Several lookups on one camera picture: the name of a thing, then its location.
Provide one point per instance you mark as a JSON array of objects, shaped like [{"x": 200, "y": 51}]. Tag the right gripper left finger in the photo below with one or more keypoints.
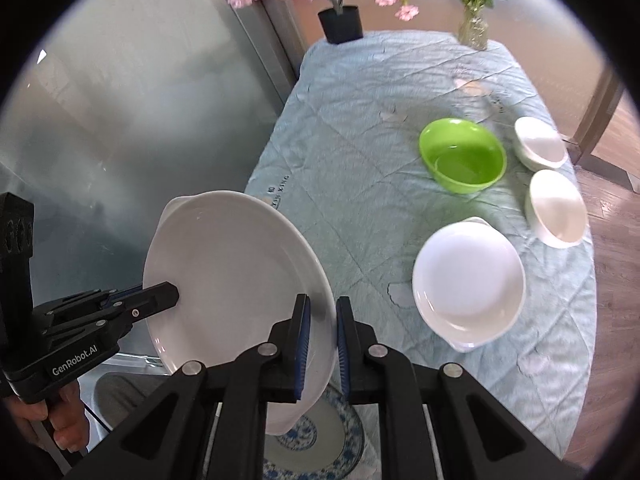
[{"x": 208, "y": 422}]

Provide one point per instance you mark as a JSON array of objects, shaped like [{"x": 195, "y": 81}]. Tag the green plastic bowl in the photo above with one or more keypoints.
[{"x": 462, "y": 156}]

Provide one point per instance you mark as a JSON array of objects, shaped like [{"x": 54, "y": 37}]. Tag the grey chair seat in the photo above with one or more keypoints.
[{"x": 116, "y": 388}]

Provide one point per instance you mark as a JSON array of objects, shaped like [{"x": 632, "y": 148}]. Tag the light blue quilted tablecloth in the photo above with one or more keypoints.
[{"x": 343, "y": 165}]

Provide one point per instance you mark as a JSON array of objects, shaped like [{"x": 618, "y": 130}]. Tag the white ceramic bowl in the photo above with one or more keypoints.
[
  {"x": 555, "y": 210},
  {"x": 538, "y": 145}
]

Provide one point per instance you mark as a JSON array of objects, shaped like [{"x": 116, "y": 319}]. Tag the white plate with handles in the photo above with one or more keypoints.
[{"x": 238, "y": 265}]

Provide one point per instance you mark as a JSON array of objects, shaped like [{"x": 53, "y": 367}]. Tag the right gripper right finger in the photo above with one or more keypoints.
[{"x": 436, "y": 423}]

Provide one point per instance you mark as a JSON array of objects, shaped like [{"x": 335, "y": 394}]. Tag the blue patterned plate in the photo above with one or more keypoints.
[{"x": 325, "y": 443}]

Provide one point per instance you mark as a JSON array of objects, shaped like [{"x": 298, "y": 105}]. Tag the left hand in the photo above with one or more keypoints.
[{"x": 67, "y": 418}]

